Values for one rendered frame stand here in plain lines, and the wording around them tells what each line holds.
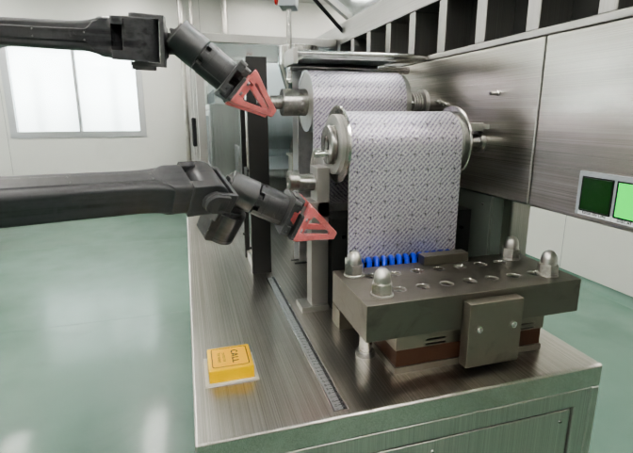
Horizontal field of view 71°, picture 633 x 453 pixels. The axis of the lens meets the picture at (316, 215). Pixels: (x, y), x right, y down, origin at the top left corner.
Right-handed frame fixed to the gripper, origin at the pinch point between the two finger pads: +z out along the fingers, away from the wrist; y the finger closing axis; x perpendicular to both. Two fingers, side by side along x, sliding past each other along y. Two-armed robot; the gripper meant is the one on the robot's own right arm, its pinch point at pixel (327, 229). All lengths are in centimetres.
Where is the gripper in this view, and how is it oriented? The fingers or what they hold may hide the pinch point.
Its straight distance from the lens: 81.1
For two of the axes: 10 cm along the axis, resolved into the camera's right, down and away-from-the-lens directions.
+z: 8.6, 3.9, 3.2
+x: 4.5, -8.8, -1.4
